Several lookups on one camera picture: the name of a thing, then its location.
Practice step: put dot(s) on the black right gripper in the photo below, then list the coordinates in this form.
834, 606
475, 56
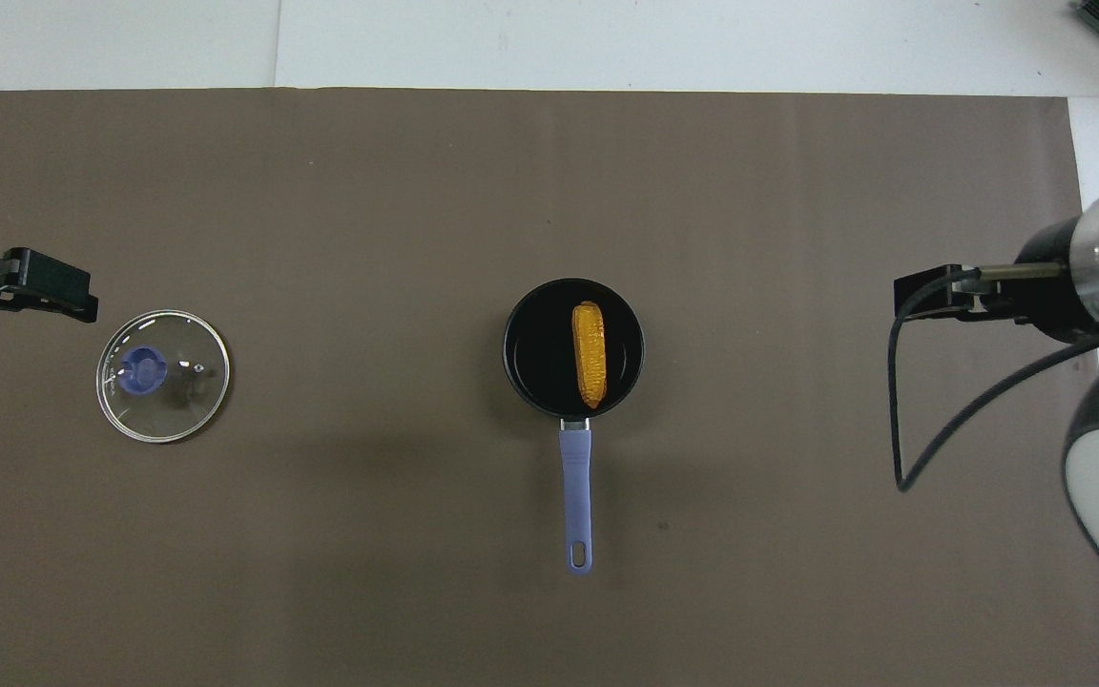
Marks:
1055, 296

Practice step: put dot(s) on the glass lid with blue knob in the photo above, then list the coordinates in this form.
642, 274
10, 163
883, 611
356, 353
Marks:
177, 401

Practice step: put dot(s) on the yellow toy corn cob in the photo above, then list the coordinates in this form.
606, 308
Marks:
590, 353

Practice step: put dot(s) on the brown table mat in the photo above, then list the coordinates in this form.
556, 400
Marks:
798, 553

